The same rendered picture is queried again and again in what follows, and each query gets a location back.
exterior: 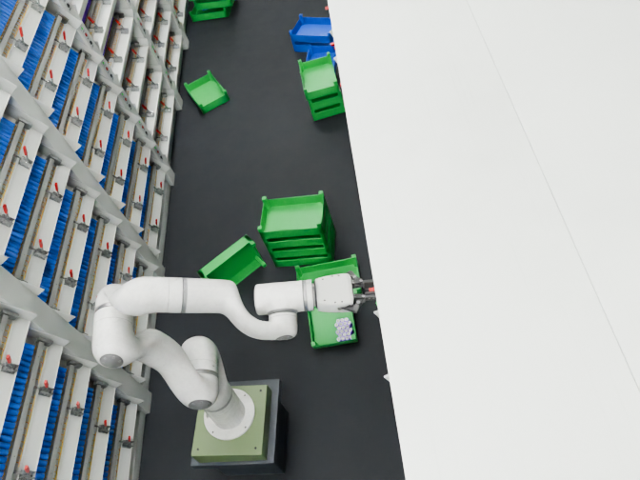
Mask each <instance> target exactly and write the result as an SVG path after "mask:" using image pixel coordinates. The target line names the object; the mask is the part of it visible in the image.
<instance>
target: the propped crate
mask: <svg viewBox="0 0 640 480"><path fill-rule="evenodd" d="M308 317H309V324H310V338H311V346H312V347H313V348H314V349H321V348H326V347H332V346H337V345H343V344H348V343H354V342H358V338H357V332H356V326H355V320H354V314H353V312H322V311H318V309H317V308H316V306H315V307H314V310H309V311H308ZM346 317H347V318H349V320H350V321H351V322H352V327H351V328H352V330H353V331H354V334H353V335H352V336H351V340H348V341H342V342H338V341H337V338H338V337H339V336H338V335H337V334H336V331H337V330H338V329H337V328H336V327H335V326H334V324H335V323H336V320H337V319H341V318H344V320H345V318H346Z"/></svg>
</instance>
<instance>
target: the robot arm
mask: <svg viewBox="0 0 640 480"><path fill-rule="evenodd" d="M351 279H352V280H351ZM362 287H363V288H364V289H368V288H373V287H374V284H373V279H371V280H363V279H362V278H359V277H358V276H356V275H355V274H354V273H353V271H352V270H350V271H348V272H346V273H341V274H334V275H328V276H324V277H320V278H317V279H315V281H313V283H311V280H303V281H302V280H301V281H290V282H279V283H268V284H258V285H256V286H255V288H254V305H255V309H256V312H257V314H258V315H268V316H269V322H266V321H261V320H258V319H256V318H254V317H253V316H252V315H250V314H249V312H248V311H247V310H246V308H245V307H244V305H243V303H242V300H241V297H240V294H239V291H238V288H237V287H236V285H235V283H234V282H232V281H230V280H223V279H202V278H180V277H138V278H134V279H132V280H129V282H127V283H125V284H124V285H121V284H109V285H106V286H105V287H103V288H102V289H100V291H99V293H98V295H97V298H96V301H95V308H94V319H93V330H92V344H91V346H92V353H93V356H94V358H95V359H96V361H97V362H98V363H99V364H100V365H102V366H104V367H106V368H109V369H118V368H122V367H125V366H126V365H128V364H130V363H132V362H134V361H139V362H141V363H143V364H145V365H147V366H149V367H151V368H153V369H155V370H157V371H158V372H159V373H160V374H161V375H162V377H163V378H164V379H165V381H166V382H167V384H168V385H169V387H170V389H171V390H172V392H173V393H174V394H175V396H176V397H177V398H178V399H179V401H180V402H182V404H184V405H185V406H187V407H188V408H190V409H193V410H204V412H205V413H204V423H205V426H206V428H207V430H208V432H209V433H210V434H211V435H212V436H213V437H215V438H217V439H220V440H232V439H235V438H238V437H240V436H241V435H243V434H244V433H245V432H246V431H247V430H248V429H249V428H250V426H251V424H252V422H253V419H254V415H255V408H254V404H253V401H252V400H251V398H250V396H249V395H248V394H247V393H245V392H244V391H242V390H238V389H233V388H232V387H231V385H230V383H229V382H228V380H227V377H226V374H225V370H224V366H223V362H222V359H221V356H220V353H219V350H218V348H217V347H216V346H215V344H214V343H213V342H212V341H211V340H210V339H209V338H207V337H204V336H194V337H192V338H190V339H188V340H187V341H185V342H184V344H183V345H182V347H181V346H180V345H179V344H178V343H177V342H175V341H174V340H173V339H172V338H170V337H169V336H167V335H166V334H165V333H163V332H162V331H160V330H155V329H148V330H142V331H140V332H139V333H137V334H136V335H135V334H134V332H133V316H141V315H145V314H148V313H154V312H168V313H221V314H224V315H225V316H227V317H228V318H229V320H230V321H231V322H232V324H233V325H234V326H235V327H236V328H238V329H239V330H240V331H242V332H243V333H245V334H246V335H247V336H249V337H252V338H255V339H261V340H289V339H291V338H293V337H295V336H296V334H297V331H298V323H297V312H299V311H309V310H314V307H315V306H316V308H317V309H318V311H322V312H354V313H357V312H358V310H359V308H360V306H361V305H362V304H363V303H365V302H366V301H369V300H376V295H375V291H366V292H365V294H353V289H357V288H362ZM353 303H355V305H353Z"/></svg>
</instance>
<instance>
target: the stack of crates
mask: <svg viewBox="0 0 640 480"><path fill-rule="evenodd" d="M262 201H263V209H262V216H261V223H260V226H259V227H258V231H259V233H260V235H261V237H262V239H263V241H264V244H265V246H266V248H267V250H268V252H269V254H270V257H271V259H272V261H273V263H274V265H275V267H276V268H277V267H289V266H297V265H299V266H303V265H315V264H322V263H327V262H332V261H334V247H335V228H334V225H333V223H332V220H331V216H330V211H329V208H328V205H327V202H326V198H325V195H324V192H323V191H322V190H320V191H319V193H318V194H315V195H306V196H296V197H287V198H277V199H267V197H266V196H263V197H262Z"/></svg>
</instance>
